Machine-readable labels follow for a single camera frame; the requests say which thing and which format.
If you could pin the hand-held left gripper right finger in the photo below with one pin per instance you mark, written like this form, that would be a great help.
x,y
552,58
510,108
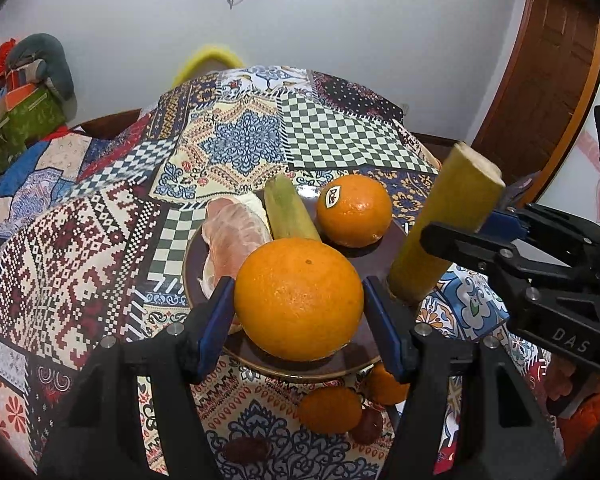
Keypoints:
x,y
385,330

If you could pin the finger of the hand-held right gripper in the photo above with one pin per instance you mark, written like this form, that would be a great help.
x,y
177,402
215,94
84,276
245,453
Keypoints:
x,y
432,235
502,221

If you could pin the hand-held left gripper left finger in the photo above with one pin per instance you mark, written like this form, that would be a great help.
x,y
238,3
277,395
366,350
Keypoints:
x,y
215,330

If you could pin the long sugarcane piece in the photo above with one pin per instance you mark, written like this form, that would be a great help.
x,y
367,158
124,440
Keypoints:
x,y
440,220

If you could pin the brown round plate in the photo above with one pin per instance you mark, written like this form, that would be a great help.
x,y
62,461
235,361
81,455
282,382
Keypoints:
x,y
380,260

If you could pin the orange with white sticker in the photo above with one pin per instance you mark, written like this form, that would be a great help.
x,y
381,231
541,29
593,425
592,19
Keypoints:
x,y
355,215

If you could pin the plain orange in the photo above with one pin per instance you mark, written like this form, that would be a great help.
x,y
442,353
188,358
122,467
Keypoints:
x,y
300,300

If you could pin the peeled pink pomelo flesh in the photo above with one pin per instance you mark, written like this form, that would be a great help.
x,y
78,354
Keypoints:
x,y
230,240

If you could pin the short sugarcane piece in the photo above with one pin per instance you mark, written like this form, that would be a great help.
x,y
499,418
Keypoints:
x,y
290,210

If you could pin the small tangerine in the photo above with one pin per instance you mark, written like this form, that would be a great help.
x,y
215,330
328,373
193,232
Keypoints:
x,y
382,385
330,410

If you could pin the red date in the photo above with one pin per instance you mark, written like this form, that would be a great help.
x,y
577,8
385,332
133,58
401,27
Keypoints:
x,y
367,427
245,450

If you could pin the wooden door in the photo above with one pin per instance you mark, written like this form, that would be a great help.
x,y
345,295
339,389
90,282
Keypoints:
x,y
545,85

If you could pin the patchwork printed blanket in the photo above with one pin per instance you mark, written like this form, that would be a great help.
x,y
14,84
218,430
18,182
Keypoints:
x,y
80,240

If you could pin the green bag with clutter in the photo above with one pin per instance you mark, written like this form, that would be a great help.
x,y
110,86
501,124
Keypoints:
x,y
30,120

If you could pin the orange box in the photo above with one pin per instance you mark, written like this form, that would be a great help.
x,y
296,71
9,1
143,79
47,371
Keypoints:
x,y
22,92

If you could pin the red plastic bag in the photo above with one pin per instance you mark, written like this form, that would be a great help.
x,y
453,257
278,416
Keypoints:
x,y
2,57

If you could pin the wooden bed frame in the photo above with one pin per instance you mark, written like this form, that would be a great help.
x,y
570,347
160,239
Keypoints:
x,y
110,122

